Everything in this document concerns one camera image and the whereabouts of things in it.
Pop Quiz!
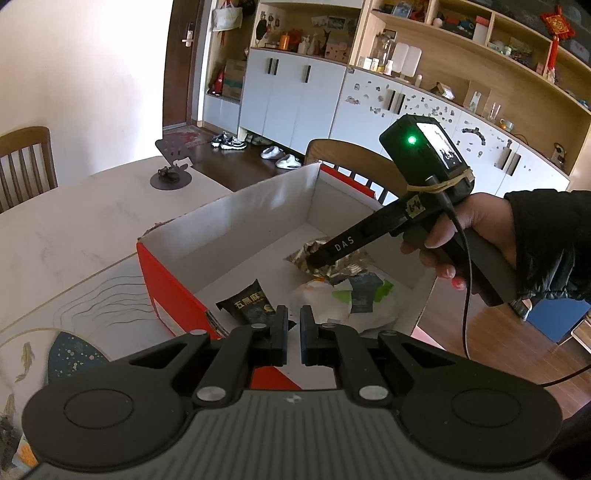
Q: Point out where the white marble desktop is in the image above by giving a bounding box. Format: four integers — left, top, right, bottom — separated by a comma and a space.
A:
0, 156, 234, 467

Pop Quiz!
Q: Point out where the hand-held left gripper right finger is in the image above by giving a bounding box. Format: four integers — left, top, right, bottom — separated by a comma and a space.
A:
299, 305, 455, 409

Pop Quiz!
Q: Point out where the wooden chair with curved back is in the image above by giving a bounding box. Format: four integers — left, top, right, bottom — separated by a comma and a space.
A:
304, 138, 407, 206

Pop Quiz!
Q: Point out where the person's right hand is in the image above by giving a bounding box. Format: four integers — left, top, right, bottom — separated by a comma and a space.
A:
401, 193, 518, 291

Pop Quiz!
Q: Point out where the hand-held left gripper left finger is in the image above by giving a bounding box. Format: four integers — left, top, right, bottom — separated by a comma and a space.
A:
129, 305, 291, 409

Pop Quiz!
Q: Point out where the black snack packet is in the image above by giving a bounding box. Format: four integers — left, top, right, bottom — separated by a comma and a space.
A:
216, 279, 278, 326

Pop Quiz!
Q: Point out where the red cardboard box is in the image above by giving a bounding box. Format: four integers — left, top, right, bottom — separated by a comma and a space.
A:
136, 162, 439, 391

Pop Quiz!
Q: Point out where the white wooden wall cabinet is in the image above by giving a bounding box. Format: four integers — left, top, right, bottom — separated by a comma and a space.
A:
203, 0, 591, 190

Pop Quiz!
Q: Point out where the large white snack bag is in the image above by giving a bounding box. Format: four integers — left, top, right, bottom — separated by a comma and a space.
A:
291, 272, 407, 337

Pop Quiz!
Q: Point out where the wooden slatted chair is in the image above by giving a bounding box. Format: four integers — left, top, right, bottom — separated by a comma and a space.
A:
0, 126, 58, 214

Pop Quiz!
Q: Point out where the blue bin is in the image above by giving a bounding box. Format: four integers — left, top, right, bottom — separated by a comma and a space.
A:
526, 300, 591, 344

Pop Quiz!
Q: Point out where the red knot ornament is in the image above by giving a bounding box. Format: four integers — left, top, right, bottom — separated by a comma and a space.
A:
540, 6, 576, 84

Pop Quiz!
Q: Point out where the silver foil snack packet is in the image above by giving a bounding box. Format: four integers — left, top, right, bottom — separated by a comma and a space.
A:
286, 236, 370, 282

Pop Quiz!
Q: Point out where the black phone stand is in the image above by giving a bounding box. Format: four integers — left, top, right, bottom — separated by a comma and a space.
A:
150, 137, 195, 191

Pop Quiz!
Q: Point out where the red doormat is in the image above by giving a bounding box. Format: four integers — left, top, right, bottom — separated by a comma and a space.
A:
165, 128, 208, 149

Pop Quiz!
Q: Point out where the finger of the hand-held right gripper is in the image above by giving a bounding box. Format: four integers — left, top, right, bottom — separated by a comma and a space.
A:
302, 249, 333, 278

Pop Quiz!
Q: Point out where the dark brown door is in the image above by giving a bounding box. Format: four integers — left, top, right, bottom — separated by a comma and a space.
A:
163, 0, 213, 130

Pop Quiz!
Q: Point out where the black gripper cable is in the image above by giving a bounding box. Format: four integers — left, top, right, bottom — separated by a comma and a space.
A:
427, 175, 591, 388

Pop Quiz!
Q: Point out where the hanging tote bag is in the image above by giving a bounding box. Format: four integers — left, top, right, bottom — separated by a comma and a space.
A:
212, 0, 243, 32

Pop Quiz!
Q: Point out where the cardboard carton with green print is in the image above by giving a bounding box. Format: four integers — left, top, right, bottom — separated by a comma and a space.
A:
222, 59, 247, 102

